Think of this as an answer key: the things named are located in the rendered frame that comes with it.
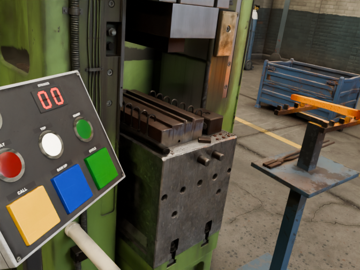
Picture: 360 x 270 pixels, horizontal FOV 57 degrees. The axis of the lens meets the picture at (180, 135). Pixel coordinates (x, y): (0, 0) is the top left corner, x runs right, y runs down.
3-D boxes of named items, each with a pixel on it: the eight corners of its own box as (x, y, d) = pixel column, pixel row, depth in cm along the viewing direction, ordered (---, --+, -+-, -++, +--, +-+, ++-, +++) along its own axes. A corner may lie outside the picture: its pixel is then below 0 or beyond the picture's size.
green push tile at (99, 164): (119, 175, 78) (106, 146, 77) (100, 190, 71) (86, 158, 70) (113, 177, 79) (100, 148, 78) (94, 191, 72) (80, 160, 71)
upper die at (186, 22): (215, 38, 109) (219, 7, 106) (170, 38, 96) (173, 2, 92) (138, 23, 136) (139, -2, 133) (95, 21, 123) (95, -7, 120)
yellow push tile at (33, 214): (61, 221, 61) (43, 184, 59) (30, 245, 54) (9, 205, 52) (55, 222, 62) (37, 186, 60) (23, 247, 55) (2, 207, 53)
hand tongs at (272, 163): (327, 141, 183) (328, 139, 182) (335, 143, 180) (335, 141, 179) (262, 165, 145) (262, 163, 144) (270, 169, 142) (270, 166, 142)
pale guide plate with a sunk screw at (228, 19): (231, 55, 137) (238, 12, 131) (217, 56, 131) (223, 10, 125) (227, 54, 139) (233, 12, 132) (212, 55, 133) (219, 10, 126)
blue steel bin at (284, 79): (352, 123, 479) (368, 74, 453) (327, 132, 428) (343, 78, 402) (281, 101, 559) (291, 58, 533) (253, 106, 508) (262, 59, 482)
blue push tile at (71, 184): (93, 195, 69) (78, 162, 68) (70, 213, 63) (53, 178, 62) (87, 196, 70) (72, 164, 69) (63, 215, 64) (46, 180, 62)
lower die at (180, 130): (201, 137, 122) (204, 115, 119) (160, 149, 109) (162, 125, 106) (134, 105, 150) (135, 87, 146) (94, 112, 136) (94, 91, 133)
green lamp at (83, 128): (96, 139, 74) (96, 120, 73) (77, 142, 71) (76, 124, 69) (89, 134, 76) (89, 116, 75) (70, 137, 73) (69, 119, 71)
